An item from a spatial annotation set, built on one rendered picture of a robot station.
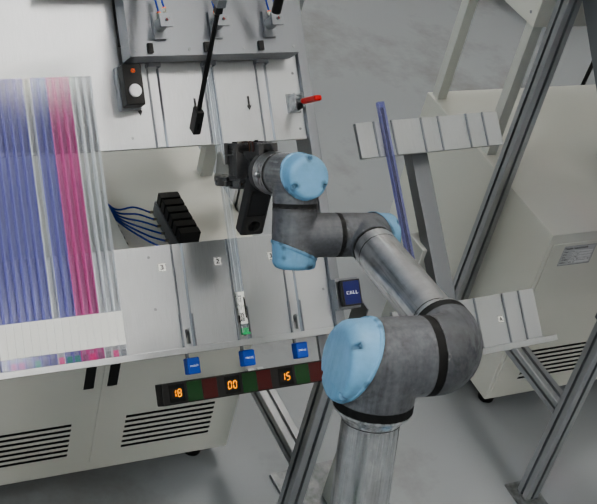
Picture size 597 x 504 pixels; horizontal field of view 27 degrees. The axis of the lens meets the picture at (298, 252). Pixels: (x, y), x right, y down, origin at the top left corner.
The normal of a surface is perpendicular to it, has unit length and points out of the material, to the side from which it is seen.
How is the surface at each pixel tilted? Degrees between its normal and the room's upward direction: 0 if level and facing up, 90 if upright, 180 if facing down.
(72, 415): 90
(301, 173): 57
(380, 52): 0
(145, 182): 0
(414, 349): 36
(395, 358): 46
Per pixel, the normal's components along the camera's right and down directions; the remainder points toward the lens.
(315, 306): 0.43, -0.12
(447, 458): 0.21, -0.78
